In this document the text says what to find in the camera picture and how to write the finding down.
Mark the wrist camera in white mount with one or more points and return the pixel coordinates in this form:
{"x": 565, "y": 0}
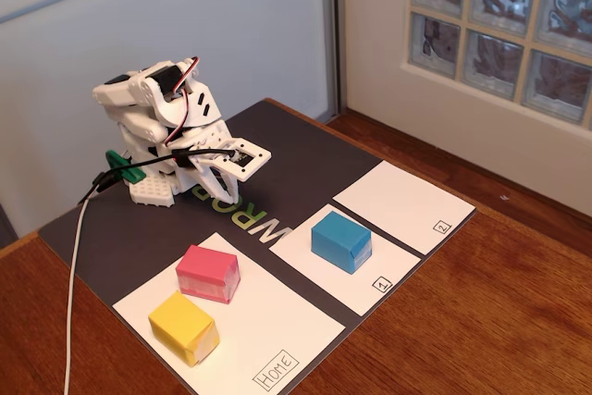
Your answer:
{"x": 242, "y": 159}

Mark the blue box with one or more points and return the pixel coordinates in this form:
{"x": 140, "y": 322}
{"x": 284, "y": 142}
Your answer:
{"x": 337, "y": 238}

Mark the grey metal door frame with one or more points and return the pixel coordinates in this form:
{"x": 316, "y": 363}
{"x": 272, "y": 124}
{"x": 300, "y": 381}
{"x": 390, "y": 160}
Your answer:
{"x": 333, "y": 20}

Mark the yellow box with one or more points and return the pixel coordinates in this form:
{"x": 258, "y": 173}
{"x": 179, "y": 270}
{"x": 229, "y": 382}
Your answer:
{"x": 180, "y": 321}

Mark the pink box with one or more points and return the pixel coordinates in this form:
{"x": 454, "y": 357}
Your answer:
{"x": 205, "y": 265}

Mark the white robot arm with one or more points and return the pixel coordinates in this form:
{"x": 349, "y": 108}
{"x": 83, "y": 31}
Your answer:
{"x": 134, "y": 94}

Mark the white paper sheet marked 2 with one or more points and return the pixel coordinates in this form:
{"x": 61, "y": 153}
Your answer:
{"x": 402, "y": 205}

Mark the green clamp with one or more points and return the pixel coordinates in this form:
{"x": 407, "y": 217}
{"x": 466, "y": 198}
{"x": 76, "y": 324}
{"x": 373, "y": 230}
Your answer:
{"x": 121, "y": 164}

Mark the white paper sheet marked 1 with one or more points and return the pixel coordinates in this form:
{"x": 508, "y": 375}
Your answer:
{"x": 324, "y": 284}

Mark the white paper sheet marked home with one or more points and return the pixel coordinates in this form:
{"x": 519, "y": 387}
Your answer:
{"x": 277, "y": 335}

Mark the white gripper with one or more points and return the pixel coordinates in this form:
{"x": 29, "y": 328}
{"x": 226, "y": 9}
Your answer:
{"x": 209, "y": 175}

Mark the dark grey mat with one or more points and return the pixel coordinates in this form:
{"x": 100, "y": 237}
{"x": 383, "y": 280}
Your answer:
{"x": 300, "y": 159}

